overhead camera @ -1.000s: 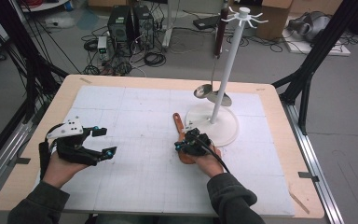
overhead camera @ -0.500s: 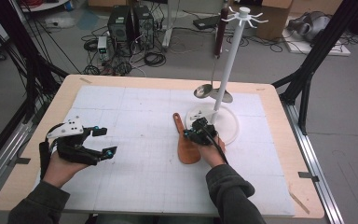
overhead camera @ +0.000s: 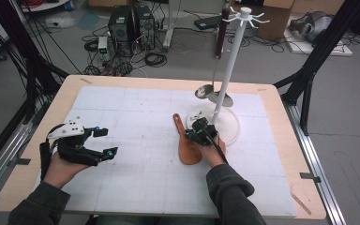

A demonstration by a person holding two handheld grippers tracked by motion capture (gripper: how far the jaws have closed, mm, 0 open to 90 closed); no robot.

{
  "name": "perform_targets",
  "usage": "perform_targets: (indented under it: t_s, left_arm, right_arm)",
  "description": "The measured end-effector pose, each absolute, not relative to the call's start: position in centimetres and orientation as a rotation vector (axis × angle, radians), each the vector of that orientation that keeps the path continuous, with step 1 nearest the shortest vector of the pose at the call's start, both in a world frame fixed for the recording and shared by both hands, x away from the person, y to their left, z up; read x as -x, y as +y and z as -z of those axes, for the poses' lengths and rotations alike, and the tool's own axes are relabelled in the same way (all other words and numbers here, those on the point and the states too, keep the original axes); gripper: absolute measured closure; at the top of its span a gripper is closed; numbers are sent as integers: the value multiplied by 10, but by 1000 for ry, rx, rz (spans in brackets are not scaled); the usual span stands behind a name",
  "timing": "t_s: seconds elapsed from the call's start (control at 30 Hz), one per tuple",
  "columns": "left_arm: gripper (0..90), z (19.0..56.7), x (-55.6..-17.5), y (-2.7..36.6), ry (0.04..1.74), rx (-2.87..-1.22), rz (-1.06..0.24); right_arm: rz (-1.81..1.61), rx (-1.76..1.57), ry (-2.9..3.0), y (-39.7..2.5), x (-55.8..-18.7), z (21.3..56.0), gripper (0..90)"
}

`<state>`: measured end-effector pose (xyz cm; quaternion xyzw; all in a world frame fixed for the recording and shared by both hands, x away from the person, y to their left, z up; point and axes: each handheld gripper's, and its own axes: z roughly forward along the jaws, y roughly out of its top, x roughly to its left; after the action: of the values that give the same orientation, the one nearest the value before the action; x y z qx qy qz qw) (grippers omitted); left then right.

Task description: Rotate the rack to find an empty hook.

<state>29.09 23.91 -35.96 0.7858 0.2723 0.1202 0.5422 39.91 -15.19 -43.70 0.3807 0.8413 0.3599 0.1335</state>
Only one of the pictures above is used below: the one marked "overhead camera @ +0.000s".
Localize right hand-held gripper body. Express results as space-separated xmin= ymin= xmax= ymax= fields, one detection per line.
xmin=190 ymin=115 xmax=218 ymax=146

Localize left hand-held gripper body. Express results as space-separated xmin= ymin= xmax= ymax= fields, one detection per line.
xmin=47 ymin=116 xmax=101 ymax=167

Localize wooden spatula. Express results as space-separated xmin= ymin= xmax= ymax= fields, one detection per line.
xmin=172 ymin=112 xmax=204 ymax=166

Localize steel spatula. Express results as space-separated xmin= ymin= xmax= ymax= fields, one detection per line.
xmin=207 ymin=57 xmax=234 ymax=108

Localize white utensil rack stand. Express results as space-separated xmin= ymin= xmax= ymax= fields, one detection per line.
xmin=186 ymin=6 xmax=271 ymax=148

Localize person's right hand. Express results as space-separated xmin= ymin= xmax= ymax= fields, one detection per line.
xmin=198 ymin=136 xmax=228 ymax=169

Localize person's left hand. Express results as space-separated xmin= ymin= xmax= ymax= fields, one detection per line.
xmin=43 ymin=153 xmax=91 ymax=190

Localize white grid mat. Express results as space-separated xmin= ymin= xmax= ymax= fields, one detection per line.
xmin=27 ymin=84 xmax=298 ymax=219

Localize black table clamp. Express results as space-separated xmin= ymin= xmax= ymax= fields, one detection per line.
xmin=8 ymin=157 xmax=32 ymax=167
xmin=299 ymin=172 xmax=322 ymax=184

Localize small white power supply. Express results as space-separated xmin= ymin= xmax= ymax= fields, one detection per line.
xmin=97 ymin=36 xmax=110 ymax=62

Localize black computer tower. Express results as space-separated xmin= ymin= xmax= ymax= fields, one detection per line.
xmin=132 ymin=4 xmax=157 ymax=51
xmin=107 ymin=5 xmax=135 ymax=43

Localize black flat box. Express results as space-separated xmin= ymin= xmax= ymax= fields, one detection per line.
xmin=194 ymin=15 xmax=223 ymax=31

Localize thin wooden stick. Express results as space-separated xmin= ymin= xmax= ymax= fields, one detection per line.
xmin=290 ymin=190 xmax=312 ymax=217

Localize large cardboard box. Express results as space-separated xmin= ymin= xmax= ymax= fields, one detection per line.
xmin=231 ymin=0 xmax=295 ymax=41

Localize round white table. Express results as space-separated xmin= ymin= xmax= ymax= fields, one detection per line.
xmin=18 ymin=0 xmax=71 ymax=13

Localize white floor board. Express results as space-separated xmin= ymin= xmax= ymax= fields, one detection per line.
xmin=283 ymin=20 xmax=354 ymax=57

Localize grey rounded device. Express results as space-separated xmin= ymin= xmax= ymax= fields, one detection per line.
xmin=289 ymin=10 xmax=334 ymax=43

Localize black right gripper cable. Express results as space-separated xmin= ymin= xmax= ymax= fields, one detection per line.
xmin=201 ymin=121 xmax=229 ymax=165

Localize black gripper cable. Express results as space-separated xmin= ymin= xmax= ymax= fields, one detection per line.
xmin=39 ymin=123 xmax=67 ymax=182
xmin=201 ymin=121 xmax=229 ymax=165

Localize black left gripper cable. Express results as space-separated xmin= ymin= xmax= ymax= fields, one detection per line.
xmin=39 ymin=123 xmax=67 ymax=182

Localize tangled floor cables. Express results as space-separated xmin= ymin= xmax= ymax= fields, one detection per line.
xmin=83 ymin=60 xmax=134 ymax=77

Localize aluminium rail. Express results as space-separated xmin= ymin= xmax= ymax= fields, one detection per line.
xmin=284 ymin=102 xmax=348 ymax=225
xmin=0 ymin=120 xmax=34 ymax=204

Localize black cable coil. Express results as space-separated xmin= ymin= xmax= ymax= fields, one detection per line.
xmin=143 ymin=51 xmax=168 ymax=68
xmin=83 ymin=38 xmax=99 ymax=53

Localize black frame post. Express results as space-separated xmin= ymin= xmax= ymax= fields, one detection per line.
xmin=273 ymin=0 xmax=360 ymax=137
xmin=0 ymin=0 xmax=69 ymax=123

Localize thin black floor cables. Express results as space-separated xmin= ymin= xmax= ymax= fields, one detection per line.
xmin=228 ymin=32 xmax=286 ymax=54

